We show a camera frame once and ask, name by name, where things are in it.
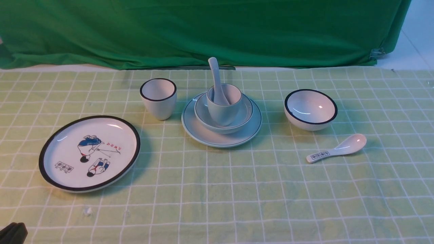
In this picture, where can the plain white spoon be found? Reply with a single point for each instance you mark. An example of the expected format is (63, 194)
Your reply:
(219, 96)

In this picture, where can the white cup black rim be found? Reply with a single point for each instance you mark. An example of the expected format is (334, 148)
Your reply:
(159, 96)

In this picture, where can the plain white plate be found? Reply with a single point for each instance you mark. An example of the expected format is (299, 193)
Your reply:
(198, 132)

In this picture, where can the illustrated plate black rim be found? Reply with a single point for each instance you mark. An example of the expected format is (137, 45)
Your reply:
(89, 154)

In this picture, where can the white spoon printed handle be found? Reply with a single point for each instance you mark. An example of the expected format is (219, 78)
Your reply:
(352, 144)

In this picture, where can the green backdrop cloth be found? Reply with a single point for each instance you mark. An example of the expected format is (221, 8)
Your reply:
(134, 34)

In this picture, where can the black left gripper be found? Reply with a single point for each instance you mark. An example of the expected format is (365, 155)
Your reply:
(14, 233)

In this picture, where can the metal binder clip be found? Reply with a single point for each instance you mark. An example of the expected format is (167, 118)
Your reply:
(377, 53)

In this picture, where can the white bowl thin rim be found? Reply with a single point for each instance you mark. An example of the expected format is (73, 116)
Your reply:
(241, 120)

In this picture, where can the white cup thin rim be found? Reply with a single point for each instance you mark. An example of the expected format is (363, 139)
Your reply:
(224, 114)

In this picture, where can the white bowl black rim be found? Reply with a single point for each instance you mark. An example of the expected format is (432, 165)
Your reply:
(309, 109)

